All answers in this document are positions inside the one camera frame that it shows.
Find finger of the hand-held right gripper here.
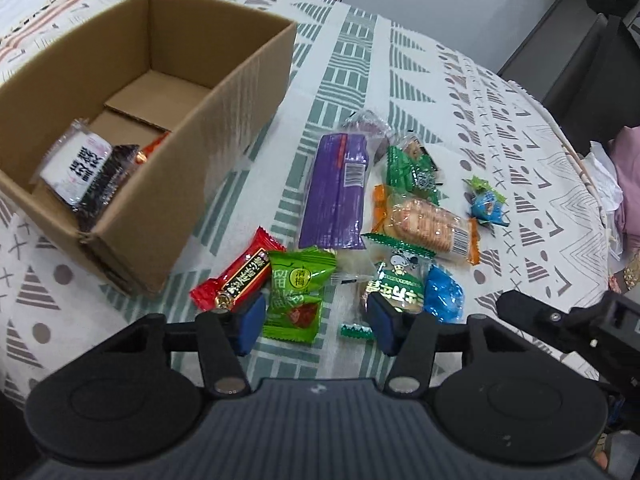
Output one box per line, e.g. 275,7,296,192
495,289,608,357

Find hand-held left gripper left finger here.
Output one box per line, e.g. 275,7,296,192
100,292,268,396

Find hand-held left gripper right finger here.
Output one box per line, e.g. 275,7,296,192
367,292,531,396

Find green white cartoon packet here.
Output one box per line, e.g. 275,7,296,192
362,232,433,316

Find red snack bar packet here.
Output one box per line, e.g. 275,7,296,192
190,227,287,313

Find green plum candy packet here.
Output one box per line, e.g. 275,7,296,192
262,246,337,343

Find blue snack packet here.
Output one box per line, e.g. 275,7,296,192
422,265,466,325

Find orange cracker pack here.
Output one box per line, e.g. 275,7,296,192
370,185,481,266

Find blue green candy packet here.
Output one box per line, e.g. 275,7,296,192
462,176,508,225

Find purple biscuit pack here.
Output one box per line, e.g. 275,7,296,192
298,132,373,251

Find green snack packet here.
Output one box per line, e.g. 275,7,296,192
385,145,441,206

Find brown cardboard box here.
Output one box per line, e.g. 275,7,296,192
0,0,298,301

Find clear purple cake packet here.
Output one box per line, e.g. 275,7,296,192
340,110,396,163

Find clear white snack packet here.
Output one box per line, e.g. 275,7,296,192
330,247,381,311

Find white plastic bag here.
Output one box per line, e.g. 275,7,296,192
587,142,626,256

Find pink clothes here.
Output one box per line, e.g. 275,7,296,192
612,125,640,256

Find small clear brown snack packet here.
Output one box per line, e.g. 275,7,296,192
400,134,437,162

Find orange snack packet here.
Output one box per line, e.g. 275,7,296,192
135,132,171,166

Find black snack packet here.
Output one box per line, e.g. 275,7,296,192
70,144,141,231

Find patterned bedspread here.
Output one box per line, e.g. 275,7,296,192
0,0,608,411

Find black chair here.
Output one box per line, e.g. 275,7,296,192
497,0,640,156

